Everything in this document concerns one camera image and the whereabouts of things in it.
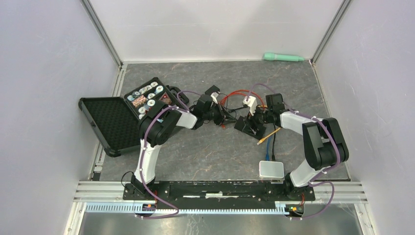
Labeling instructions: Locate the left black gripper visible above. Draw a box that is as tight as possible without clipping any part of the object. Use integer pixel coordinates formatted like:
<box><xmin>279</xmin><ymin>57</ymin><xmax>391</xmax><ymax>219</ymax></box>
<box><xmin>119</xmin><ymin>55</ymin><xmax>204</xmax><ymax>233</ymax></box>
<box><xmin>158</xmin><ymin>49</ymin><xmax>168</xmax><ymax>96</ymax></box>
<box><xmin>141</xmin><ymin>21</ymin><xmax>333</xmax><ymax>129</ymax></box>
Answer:
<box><xmin>203</xmin><ymin>102</ymin><xmax>237</xmax><ymax>127</ymax></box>

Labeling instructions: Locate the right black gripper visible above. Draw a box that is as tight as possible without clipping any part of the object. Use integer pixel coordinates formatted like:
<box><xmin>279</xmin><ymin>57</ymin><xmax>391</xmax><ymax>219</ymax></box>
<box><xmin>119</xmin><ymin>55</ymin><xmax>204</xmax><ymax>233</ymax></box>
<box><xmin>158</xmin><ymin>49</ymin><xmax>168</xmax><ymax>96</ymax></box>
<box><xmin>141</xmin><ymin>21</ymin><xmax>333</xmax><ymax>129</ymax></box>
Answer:
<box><xmin>243</xmin><ymin>103</ymin><xmax>273</xmax><ymax>135</ymax></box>

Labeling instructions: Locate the black network switch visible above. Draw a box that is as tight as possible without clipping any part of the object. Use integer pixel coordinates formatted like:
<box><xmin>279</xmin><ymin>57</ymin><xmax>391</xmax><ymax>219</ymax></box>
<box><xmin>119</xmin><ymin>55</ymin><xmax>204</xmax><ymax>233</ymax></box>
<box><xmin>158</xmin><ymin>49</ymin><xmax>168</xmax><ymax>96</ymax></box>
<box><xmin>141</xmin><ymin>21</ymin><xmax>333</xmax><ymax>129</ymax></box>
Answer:
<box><xmin>234</xmin><ymin>116</ymin><xmax>266</xmax><ymax>140</ymax></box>

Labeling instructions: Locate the yellow ethernet cable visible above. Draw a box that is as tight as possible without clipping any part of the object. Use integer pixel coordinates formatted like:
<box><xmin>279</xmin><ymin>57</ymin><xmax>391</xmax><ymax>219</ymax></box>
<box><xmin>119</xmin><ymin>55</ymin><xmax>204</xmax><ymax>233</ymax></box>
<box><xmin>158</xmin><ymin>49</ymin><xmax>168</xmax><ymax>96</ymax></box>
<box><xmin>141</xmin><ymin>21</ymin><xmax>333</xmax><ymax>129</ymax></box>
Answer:
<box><xmin>256</xmin><ymin>127</ymin><xmax>281</xmax><ymax>145</ymax></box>

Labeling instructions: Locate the black power adapter with cord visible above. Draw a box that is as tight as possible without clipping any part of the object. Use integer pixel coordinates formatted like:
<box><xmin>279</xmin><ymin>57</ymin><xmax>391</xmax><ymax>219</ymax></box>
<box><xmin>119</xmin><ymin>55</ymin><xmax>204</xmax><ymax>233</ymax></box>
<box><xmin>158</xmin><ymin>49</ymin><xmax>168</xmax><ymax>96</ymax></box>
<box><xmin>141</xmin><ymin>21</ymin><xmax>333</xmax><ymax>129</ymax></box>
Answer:
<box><xmin>205</xmin><ymin>85</ymin><xmax>245</xmax><ymax>113</ymax></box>

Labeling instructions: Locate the red ethernet cable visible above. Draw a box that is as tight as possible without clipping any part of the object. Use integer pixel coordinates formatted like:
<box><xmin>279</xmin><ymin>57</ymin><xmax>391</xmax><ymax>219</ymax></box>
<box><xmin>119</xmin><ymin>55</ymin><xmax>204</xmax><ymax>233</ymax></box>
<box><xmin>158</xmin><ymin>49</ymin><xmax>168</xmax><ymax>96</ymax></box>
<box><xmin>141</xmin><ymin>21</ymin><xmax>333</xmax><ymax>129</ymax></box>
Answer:
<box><xmin>219</xmin><ymin>90</ymin><xmax>265</xmax><ymax>108</ymax></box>

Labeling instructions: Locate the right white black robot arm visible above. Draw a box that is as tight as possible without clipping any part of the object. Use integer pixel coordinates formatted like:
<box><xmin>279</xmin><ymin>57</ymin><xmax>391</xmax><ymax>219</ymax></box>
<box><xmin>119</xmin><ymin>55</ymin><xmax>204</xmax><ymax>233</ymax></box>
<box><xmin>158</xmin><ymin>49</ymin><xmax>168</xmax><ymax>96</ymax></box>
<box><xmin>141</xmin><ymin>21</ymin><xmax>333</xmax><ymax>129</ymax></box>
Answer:
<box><xmin>243</xmin><ymin>94</ymin><xmax>349</xmax><ymax>200</ymax></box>

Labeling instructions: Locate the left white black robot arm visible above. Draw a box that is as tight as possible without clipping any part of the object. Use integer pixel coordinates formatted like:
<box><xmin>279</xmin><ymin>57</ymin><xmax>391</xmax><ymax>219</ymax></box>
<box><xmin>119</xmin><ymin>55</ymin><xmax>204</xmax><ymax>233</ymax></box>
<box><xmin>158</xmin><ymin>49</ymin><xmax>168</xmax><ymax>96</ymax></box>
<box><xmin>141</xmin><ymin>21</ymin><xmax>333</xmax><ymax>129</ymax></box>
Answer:
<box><xmin>131</xmin><ymin>94</ymin><xmax>236</xmax><ymax>200</ymax></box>

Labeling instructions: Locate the white plastic box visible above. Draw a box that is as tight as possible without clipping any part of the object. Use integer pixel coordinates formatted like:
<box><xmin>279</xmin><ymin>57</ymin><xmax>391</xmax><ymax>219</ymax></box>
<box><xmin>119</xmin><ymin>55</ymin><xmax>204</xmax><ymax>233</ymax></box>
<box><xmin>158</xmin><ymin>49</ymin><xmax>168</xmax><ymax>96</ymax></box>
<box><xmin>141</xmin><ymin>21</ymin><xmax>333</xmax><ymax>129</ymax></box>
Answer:
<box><xmin>259</xmin><ymin>161</ymin><xmax>285</xmax><ymax>179</ymax></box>

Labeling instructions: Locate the black poker chip case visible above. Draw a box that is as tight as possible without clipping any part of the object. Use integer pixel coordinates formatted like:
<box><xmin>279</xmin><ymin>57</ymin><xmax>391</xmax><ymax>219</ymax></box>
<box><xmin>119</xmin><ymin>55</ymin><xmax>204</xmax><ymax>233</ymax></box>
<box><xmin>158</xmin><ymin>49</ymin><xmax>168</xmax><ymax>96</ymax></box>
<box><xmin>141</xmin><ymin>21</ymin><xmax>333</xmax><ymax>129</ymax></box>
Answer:
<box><xmin>78</xmin><ymin>77</ymin><xmax>189</xmax><ymax>157</ymax></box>

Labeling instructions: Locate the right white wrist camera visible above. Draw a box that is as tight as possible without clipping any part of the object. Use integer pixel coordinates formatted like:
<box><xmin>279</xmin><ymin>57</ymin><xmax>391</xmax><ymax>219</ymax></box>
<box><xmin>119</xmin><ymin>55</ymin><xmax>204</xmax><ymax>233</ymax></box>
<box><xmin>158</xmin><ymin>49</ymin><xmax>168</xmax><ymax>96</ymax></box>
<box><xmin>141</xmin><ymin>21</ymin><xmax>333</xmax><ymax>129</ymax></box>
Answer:
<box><xmin>243</xmin><ymin>96</ymin><xmax>257</xmax><ymax>116</ymax></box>

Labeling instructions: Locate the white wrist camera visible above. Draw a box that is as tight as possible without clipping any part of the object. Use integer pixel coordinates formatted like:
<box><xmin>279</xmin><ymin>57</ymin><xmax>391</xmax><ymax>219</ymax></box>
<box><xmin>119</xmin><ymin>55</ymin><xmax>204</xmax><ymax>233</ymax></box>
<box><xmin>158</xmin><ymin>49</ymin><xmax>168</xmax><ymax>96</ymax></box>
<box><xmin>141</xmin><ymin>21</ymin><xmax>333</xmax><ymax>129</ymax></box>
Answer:
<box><xmin>210</xmin><ymin>92</ymin><xmax>219</xmax><ymax>104</ymax></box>
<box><xmin>243</xmin><ymin>96</ymin><xmax>257</xmax><ymax>116</ymax></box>

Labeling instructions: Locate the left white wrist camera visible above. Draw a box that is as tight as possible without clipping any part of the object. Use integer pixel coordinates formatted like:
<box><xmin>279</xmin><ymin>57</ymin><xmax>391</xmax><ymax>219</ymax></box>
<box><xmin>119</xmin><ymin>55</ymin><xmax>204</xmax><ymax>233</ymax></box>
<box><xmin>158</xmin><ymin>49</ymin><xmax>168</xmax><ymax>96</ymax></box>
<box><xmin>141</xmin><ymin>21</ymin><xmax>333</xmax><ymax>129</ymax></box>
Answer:
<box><xmin>210</xmin><ymin>92</ymin><xmax>219</xmax><ymax>104</ymax></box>

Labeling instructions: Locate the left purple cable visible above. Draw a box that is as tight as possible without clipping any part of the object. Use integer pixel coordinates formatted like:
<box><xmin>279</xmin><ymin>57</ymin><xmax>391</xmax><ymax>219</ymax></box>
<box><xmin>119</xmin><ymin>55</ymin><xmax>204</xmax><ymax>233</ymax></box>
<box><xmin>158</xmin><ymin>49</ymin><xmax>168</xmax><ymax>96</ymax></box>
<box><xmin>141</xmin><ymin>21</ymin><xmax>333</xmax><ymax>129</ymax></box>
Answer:
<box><xmin>135</xmin><ymin>90</ymin><xmax>202</xmax><ymax>220</ymax></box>

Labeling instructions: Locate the purple cable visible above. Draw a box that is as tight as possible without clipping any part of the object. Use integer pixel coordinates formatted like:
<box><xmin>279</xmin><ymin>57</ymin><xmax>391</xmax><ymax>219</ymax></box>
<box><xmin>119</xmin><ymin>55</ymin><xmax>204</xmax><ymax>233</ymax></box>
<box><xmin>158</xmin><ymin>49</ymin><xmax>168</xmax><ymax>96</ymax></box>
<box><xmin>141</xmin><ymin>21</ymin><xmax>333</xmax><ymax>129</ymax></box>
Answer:
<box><xmin>135</xmin><ymin>90</ymin><xmax>202</xmax><ymax>220</ymax></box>
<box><xmin>247</xmin><ymin>83</ymin><xmax>343</xmax><ymax>221</ymax></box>

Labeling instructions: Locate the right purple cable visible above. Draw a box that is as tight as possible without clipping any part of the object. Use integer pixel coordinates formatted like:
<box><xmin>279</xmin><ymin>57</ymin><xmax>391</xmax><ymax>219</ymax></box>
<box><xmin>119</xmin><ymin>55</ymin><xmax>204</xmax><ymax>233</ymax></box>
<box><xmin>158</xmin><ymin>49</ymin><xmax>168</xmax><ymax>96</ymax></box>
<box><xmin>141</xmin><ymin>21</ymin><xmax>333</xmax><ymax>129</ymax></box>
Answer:
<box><xmin>247</xmin><ymin>83</ymin><xmax>343</xmax><ymax>221</ymax></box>

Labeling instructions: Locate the white slotted cable duct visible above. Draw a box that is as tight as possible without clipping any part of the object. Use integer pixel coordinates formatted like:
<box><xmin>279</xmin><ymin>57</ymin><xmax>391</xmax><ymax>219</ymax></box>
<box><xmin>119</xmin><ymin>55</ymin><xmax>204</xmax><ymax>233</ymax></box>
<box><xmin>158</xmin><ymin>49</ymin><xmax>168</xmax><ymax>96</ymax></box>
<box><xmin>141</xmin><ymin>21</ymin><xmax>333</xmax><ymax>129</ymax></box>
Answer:
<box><xmin>85</xmin><ymin>202</ymin><xmax>289</xmax><ymax>215</ymax></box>

